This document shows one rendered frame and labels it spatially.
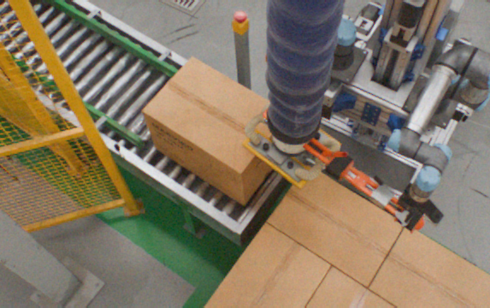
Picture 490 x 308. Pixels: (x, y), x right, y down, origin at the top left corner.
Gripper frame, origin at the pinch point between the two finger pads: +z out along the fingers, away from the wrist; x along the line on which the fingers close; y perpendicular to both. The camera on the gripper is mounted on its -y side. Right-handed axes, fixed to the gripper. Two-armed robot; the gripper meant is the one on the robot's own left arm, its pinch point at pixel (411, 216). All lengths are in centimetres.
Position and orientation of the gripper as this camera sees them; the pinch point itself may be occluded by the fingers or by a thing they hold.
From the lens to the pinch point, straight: 234.9
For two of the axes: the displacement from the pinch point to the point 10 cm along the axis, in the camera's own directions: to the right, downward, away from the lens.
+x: -6.5, 6.6, -3.7
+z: -0.1, 4.8, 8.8
